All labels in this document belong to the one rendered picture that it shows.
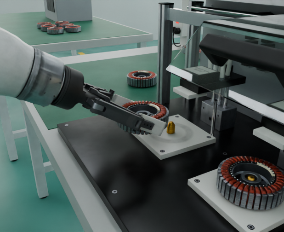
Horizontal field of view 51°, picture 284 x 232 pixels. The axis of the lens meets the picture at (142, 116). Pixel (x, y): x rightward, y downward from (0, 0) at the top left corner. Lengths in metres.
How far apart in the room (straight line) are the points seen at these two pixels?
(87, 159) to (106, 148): 0.06
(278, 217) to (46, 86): 0.42
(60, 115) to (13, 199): 1.03
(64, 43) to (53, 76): 1.44
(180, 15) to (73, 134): 0.39
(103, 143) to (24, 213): 1.11
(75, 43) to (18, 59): 1.48
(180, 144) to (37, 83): 0.33
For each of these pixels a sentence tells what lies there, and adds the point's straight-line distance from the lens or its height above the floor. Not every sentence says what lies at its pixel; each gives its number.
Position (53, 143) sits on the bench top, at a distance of 0.77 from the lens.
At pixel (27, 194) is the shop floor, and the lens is 1.87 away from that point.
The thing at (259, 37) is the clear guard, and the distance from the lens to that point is 0.34.
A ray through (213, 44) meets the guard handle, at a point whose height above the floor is 1.06.
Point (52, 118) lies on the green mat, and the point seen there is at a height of 0.75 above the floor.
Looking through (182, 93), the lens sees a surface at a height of 0.88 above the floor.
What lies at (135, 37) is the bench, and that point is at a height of 0.74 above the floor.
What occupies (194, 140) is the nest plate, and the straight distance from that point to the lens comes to 0.69.
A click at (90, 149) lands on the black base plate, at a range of 0.68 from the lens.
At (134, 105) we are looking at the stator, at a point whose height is 0.85.
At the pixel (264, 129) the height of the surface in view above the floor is 0.88.
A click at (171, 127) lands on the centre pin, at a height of 0.80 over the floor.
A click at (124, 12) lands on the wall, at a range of 5.58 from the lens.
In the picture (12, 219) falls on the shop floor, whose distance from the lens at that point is 1.74.
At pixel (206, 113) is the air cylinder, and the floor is 0.80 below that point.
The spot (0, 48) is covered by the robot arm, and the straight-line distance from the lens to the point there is 0.49.
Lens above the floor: 1.12
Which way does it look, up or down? 25 degrees down
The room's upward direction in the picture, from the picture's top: straight up
